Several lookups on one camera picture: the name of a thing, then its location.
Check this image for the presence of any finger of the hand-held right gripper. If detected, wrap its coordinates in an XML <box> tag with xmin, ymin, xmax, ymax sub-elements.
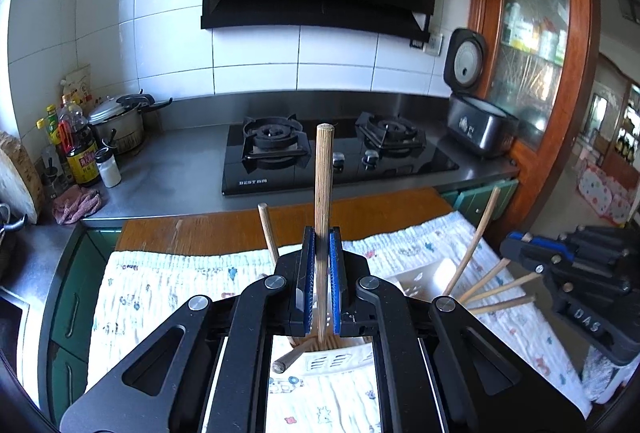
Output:
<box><xmin>501</xmin><ymin>234</ymin><xmax>566</xmax><ymax>275</ymax></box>
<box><xmin>522</xmin><ymin>231</ymin><xmax>583</xmax><ymax>254</ymax></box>

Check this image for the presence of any black gas stove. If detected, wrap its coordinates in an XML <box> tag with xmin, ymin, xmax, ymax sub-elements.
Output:
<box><xmin>221</xmin><ymin>113</ymin><xmax>460</xmax><ymax>198</ymax></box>

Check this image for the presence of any beige seasoning packet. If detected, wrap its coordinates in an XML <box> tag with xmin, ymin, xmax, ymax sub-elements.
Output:
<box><xmin>62</xmin><ymin>64</ymin><xmax>95</xmax><ymax>104</ymax></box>

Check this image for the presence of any pink cloth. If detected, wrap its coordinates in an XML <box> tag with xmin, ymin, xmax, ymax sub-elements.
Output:
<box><xmin>52</xmin><ymin>186</ymin><xmax>103</xmax><ymax>225</ymax></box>

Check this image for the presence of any white plastic utensil holder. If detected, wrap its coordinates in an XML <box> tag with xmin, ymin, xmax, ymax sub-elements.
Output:
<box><xmin>287</xmin><ymin>258</ymin><xmax>453</xmax><ymax>379</ymax></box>

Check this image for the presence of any dark soy sauce bottle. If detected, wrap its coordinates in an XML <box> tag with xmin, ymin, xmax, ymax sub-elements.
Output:
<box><xmin>57</xmin><ymin>96</ymin><xmax>101</xmax><ymax>186</ymax></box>

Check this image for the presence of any black rice cooker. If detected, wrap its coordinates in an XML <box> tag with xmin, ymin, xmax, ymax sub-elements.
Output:
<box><xmin>442</xmin><ymin>28</ymin><xmax>521</xmax><ymax>159</ymax></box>

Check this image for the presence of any dotted play fence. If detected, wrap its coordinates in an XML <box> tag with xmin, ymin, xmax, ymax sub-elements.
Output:
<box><xmin>575</xmin><ymin>163</ymin><xmax>640</xmax><ymax>224</ymax></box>

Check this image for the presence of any round wooden cutting board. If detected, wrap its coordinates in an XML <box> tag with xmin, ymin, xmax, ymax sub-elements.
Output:
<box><xmin>0</xmin><ymin>130</ymin><xmax>46</xmax><ymax>224</ymax></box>

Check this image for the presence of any white printed blanket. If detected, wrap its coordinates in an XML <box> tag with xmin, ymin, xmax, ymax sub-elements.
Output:
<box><xmin>85</xmin><ymin>210</ymin><xmax>596</xmax><ymax>433</ymax></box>

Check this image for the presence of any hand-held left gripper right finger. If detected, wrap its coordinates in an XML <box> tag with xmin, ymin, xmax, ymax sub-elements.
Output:
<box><xmin>328</xmin><ymin>225</ymin><xmax>586</xmax><ymax>433</ymax></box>

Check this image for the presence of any yellow-capped seasoning bottle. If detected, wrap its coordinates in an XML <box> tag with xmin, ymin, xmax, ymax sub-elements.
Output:
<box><xmin>35</xmin><ymin>118</ymin><xmax>53</xmax><ymax>164</ymax></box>

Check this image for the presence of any green bottle with yellow cap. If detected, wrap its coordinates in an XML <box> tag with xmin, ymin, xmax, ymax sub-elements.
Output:
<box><xmin>46</xmin><ymin>106</ymin><xmax>63</xmax><ymax>149</ymax></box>

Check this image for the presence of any green base cabinet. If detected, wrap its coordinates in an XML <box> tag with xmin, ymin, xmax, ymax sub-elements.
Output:
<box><xmin>40</xmin><ymin>225</ymin><xmax>123</xmax><ymax>419</ymax></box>
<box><xmin>440</xmin><ymin>178</ymin><xmax>521</xmax><ymax>224</ymax></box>

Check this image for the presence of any long wooden chopstick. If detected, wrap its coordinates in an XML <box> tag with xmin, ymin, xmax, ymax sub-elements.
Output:
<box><xmin>257</xmin><ymin>202</ymin><xmax>282</xmax><ymax>264</ymax></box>
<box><xmin>464</xmin><ymin>272</ymin><xmax>543</xmax><ymax>306</ymax></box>
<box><xmin>314</xmin><ymin>123</ymin><xmax>335</xmax><ymax>349</ymax></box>
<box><xmin>457</xmin><ymin>257</ymin><xmax>512</xmax><ymax>304</ymax></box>
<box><xmin>272</xmin><ymin>338</ymin><xmax>318</xmax><ymax>374</ymax></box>
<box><xmin>442</xmin><ymin>186</ymin><xmax>502</xmax><ymax>298</ymax></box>
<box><xmin>469</xmin><ymin>294</ymin><xmax>538</xmax><ymax>315</ymax></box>

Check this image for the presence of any white shaker with black cap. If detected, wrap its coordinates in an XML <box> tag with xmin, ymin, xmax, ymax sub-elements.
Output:
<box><xmin>95</xmin><ymin>147</ymin><xmax>122</xmax><ymax>188</ymax></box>

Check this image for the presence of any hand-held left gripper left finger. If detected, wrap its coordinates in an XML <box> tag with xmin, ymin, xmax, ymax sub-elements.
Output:
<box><xmin>59</xmin><ymin>224</ymin><xmax>317</xmax><ymax>433</ymax></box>

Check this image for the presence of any steel pressure cooker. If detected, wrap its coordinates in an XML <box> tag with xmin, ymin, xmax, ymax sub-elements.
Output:
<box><xmin>87</xmin><ymin>90</ymin><xmax>173</xmax><ymax>154</ymax></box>

